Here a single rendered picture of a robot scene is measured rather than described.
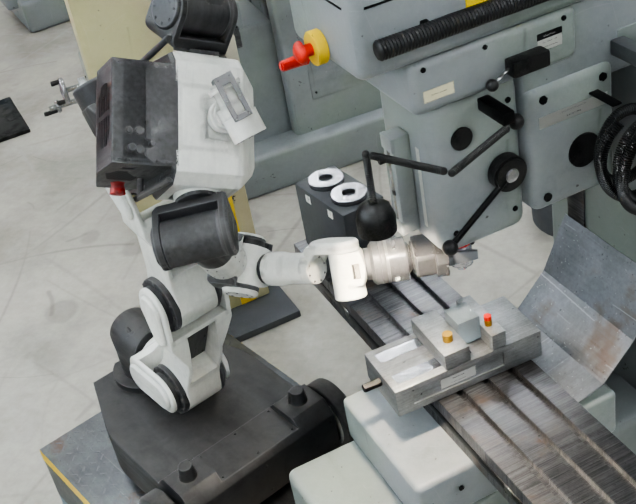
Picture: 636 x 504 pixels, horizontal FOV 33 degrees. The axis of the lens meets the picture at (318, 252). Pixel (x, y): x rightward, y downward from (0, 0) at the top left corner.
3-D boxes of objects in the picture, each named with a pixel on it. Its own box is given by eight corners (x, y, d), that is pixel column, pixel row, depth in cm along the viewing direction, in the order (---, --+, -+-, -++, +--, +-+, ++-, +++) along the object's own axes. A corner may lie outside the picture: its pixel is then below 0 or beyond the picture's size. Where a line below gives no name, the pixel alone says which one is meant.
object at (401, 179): (403, 236, 207) (389, 140, 195) (393, 227, 210) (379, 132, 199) (421, 228, 208) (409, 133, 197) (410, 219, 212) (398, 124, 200)
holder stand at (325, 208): (353, 279, 269) (342, 211, 258) (306, 243, 285) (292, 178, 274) (392, 258, 274) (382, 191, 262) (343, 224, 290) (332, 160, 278)
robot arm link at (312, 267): (344, 243, 213) (293, 244, 222) (352, 287, 215) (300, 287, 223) (364, 235, 218) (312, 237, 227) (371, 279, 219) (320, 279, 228)
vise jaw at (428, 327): (446, 371, 226) (444, 356, 223) (412, 332, 237) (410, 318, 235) (471, 360, 227) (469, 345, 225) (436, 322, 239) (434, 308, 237)
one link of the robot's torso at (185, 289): (146, 324, 266) (85, 155, 243) (204, 290, 274) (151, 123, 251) (178, 346, 255) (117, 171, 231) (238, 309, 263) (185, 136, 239)
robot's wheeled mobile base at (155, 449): (71, 439, 313) (36, 351, 294) (217, 348, 336) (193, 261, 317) (194, 562, 269) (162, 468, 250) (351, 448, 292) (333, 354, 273)
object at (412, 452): (423, 532, 226) (417, 492, 220) (347, 434, 254) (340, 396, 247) (619, 433, 240) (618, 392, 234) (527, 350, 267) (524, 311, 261)
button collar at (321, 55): (321, 71, 182) (316, 38, 178) (306, 59, 186) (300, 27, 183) (332, 67, 182) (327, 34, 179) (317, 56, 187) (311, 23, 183)
